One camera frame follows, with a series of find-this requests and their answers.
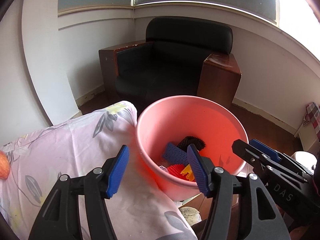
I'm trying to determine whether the yellow foam fruit net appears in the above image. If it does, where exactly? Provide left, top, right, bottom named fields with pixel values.
left=180, top=166, right=197, bottom=182

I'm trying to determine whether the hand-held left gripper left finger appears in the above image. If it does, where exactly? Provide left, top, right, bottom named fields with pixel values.
left=28, top=144, right=130, bottom=240

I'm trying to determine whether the pink floral table cloth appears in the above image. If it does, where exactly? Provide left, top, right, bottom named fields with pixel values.
left=0, top=101, right=198, bottom=240

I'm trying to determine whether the red foam fruit net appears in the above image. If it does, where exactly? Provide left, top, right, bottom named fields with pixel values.
left=167, top=164, right=190, bottom=180

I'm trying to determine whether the black foam fruit net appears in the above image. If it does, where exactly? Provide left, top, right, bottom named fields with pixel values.
left=177, top=135, right=207, bottom=153

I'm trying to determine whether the pink plastic bucket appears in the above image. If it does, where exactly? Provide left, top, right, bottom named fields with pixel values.
left=135, top=95, right=249, bottom=202

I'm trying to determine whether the blue foam fruit net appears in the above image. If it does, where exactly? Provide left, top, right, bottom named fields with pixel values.
left=162, top=143, right=189, bottom=167

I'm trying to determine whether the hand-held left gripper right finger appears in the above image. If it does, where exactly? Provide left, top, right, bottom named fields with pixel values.
left=187, top=144, right=292, bottom=240

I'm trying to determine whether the beige fuzzy object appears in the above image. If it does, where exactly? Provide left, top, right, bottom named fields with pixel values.
left=179, top=206, right=202, bottom=227

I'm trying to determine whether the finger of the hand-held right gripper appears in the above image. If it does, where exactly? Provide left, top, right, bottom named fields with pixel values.
left=232, top=139, right=308, bottom=184
left=249, top=139, right=313, bottom=174

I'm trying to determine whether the red apple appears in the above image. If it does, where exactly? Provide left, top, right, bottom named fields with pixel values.
left=0, top=151, right=10, bottom=180

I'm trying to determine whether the red checkered cloth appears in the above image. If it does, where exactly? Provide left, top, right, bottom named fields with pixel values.
left=299, top=102, right=320, bottom=143

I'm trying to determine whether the black leather wooden armchair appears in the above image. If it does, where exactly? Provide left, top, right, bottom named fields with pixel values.
left=98, top=17, right=242, bottom=114

